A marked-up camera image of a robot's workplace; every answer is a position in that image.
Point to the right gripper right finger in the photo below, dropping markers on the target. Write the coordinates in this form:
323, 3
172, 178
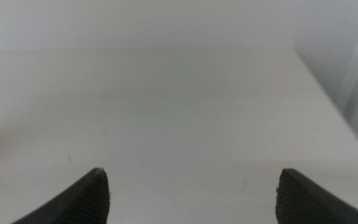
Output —
303, 202

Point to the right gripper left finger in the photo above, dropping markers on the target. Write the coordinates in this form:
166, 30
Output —
82, 202

